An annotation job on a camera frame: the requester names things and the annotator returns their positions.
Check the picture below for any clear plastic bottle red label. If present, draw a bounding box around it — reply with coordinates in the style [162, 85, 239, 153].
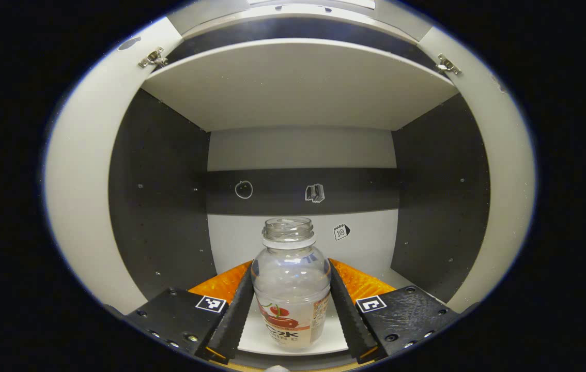
[251, 217, 332, 349]

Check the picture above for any metal door hinge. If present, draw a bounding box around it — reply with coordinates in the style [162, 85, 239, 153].
[138, 46, 168, 69]
[437, 53, 461, 75]

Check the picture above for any grey cabinet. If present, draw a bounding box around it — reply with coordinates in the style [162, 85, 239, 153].
[109, 0, 491, 362]

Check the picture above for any grey cabinet door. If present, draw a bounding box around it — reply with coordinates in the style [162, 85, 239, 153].
[417, 26, 536, 313]

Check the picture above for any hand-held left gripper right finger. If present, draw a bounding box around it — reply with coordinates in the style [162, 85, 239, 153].
[328, 257, 462, 365]

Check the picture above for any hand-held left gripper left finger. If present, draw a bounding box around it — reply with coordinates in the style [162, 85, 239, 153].
[122, 260, 256, 365]

